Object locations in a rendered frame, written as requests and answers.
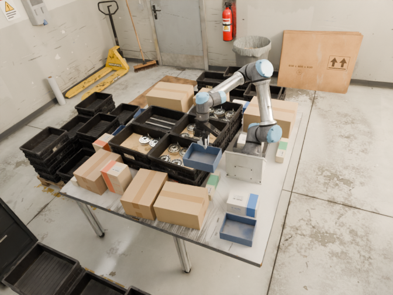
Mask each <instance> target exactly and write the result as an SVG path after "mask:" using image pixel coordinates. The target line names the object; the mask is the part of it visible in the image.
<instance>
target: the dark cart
mask: <svg viewBox="0 0 393 295"><path fill-rule="evenodd" d="M37 241H38V239H37V238H36V237H35V236H34V234H33V233H32V232H31V231H30V230H29V228H28V227H27V226H26V225H25V224H24V223H23V222H22V221H21V220H20V219H19V217H18V216H17V215H16V214H15V213H14V212H13V211H12V210H11V209H10V208H9V206H8V205H7V204H6V203H5V202H4V200H3V199H2V198H1V197H0V285H3V286H6V285H5V284H3V283H2V279H3V278H4V277H5V276H6V275H7V274H8V272H9V271H10V270H11V269H12V268H13V267H14V266H15V265H16V264H17V263H18V262H19V261H20V260H21V259H22V258H23V257H24V255H25V254H26V253H27V252H28V251H29V250H30V249H31V248H32V247H33V245H34V244H35V243H36V242H37Z"/></svg>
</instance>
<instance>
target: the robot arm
mask: <svg viewBox="0 0 393 295"><path fill-rule="evenodd" d="M272 74H273V66H272V64H271V63H270V62H269V61H268V60H266V59H262V60H258V61H255V62H252V63H249V64H247V65H245V66H243V67H242V68H241V69H239V70H237V72H235V73H234V75H233V76H231V77H230V78H228V79H227V80H225V81H224V82H222V83H220V84H219V85H217V86H216V87H215V88H213V89H211V90H210V91H208V92H199V93H197V94H196V101H195V102H196V117H195V118H194V121H195V126H194V128H193V134H194V136H196V137H198V138H199V137H201V138H200V140H199V141H197V143H198V144H199V145H201V146H203V147H204V149H206V148H207V146H208V144H209V138H210V133H211V134H212V135H213V136H215V137H216V138H217V137H218V136H219V135H220V133H221V131H219V130H218V129H216V128H215V127H214V126H213V125H212V124H210V123H209V122H208V121H209V108H210V107H214V106H216V105H219V104H222V103H224V102H226V94H227V93H228V92H229V91H231V90H232V89H234V88H235V87H237V86H238V85H242V84H244V83H246V82H249V81H252V82H253V84H254V85H255V86H256V93H257V100H258V107H259V112H260V119H261V122H260V123H252V124H250V125H249V127H248V129H247V136H246V142H245V145H244V146H243V149H242V150H241V153H246V154H250V155H255V156H260V157H262V151H261V145H262V142H265V143H275V142H278V141H279V140H280V138H281V136H282V129H281V127H280V126H278V125H277V121H275V120H274V115H273V108H272V103H271V95H270V87H269V82H270V80H271V78H270V77H271V76H272Z"/></svg>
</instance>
